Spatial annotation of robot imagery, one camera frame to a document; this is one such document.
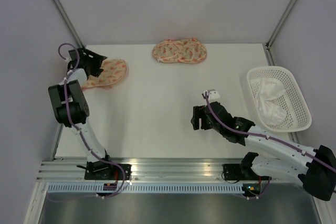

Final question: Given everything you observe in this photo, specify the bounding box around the aluminium frame post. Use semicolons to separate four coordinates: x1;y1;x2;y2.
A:
265;0;299;51
51;0;84;48

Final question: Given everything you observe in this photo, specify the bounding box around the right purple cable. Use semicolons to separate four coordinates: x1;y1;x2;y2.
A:
204;91;336;174

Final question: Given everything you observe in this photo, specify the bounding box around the white satin bra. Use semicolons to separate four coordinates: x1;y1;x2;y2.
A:
255;78;288;127

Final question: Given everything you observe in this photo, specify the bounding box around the white slotted cable duct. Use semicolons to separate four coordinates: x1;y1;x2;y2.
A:
47;183;244;194

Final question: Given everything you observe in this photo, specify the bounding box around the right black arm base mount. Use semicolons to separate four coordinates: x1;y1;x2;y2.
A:
222;152;269;183

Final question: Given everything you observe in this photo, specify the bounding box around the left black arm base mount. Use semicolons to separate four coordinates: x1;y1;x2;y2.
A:
84;161;123;180

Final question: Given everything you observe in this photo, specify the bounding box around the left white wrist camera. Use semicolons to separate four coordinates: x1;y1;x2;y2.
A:
65;57;72;63

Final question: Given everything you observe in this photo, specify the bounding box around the white perforated plastic basket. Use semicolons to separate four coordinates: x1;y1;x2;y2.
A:
246;66;312;133

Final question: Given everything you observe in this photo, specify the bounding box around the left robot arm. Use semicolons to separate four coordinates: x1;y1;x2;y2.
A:
48;47;114;180

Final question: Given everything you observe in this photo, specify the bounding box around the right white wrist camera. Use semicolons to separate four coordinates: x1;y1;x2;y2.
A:
202;89;221;102

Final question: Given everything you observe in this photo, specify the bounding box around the purple cable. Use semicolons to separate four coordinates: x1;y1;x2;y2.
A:
57;42;125;198
204;91;336;174

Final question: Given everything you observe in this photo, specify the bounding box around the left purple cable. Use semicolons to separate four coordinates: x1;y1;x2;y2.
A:
57;42;125;198

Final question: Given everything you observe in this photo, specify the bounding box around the floral mesh laundry bag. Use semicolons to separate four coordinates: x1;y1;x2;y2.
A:
81;59;128;91
152;38;207;64

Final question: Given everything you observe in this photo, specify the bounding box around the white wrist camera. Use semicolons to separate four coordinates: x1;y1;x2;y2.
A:
65;57;72;63
202;89;221;102

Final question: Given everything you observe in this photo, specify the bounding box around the left aluminium frame post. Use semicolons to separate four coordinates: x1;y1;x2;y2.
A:
51;0;84;48

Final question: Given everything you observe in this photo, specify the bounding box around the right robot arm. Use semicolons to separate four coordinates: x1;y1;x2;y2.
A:
191;102;335;201

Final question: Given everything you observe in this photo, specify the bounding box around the right aluminium frame post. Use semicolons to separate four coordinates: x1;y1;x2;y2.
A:
265;0;299;51

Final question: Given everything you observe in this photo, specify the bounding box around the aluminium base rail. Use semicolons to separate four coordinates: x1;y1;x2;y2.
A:
36;157;323;182

